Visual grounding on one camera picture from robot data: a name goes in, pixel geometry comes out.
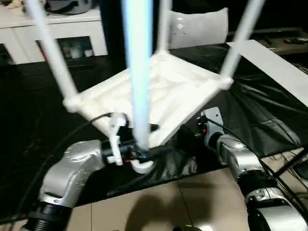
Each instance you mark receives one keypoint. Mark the white flat board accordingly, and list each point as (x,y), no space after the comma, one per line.
(264,60)

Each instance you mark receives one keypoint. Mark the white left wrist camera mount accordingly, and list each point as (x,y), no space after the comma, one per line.
(115,134)

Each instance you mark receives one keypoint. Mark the grey cushion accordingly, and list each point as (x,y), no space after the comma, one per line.
(204,26)

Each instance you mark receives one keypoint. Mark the white cabinet with glass doors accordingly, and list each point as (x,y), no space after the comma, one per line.
(84,26)

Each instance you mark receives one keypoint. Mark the black tripod leg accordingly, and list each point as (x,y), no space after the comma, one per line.
(291,161)

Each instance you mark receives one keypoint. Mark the grey rounded device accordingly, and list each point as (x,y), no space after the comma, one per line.
(69,6)

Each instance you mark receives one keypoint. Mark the white plastic table leg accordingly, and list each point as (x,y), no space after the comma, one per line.
(164,24)
(138,72)
(53,53)
(240,41)

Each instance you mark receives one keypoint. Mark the white plastic table top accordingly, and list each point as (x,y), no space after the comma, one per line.
(180,84)

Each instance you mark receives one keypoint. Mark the black box with yellow label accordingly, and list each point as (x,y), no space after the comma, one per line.
(113,24)

